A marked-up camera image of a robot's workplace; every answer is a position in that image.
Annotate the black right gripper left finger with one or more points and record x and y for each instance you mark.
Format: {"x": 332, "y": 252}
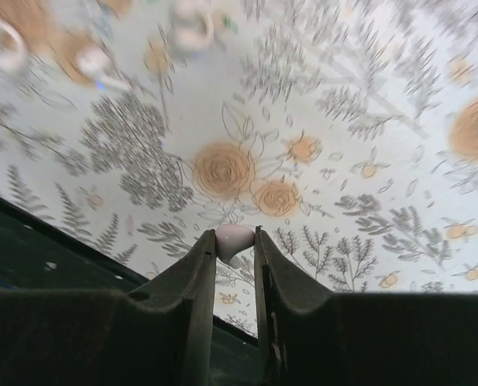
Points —
{"x": 157, "y": 334}

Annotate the floral patterned table mat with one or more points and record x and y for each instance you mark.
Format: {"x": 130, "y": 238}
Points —
{"x": 348, "y": 130}

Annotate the white stem earbud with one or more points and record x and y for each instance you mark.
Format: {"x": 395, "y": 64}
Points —
{"x": 96, "y": 64}
{"x": 230, "y": 240}

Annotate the white clip earbud red light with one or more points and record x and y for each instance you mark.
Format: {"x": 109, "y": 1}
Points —
{"x": 193, "y": 26}

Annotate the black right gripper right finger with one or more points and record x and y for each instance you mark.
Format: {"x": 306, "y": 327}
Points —
{"x": 310, "y": 335}

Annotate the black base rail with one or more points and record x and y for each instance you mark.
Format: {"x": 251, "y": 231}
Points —
{"x": 37, "y": 256}

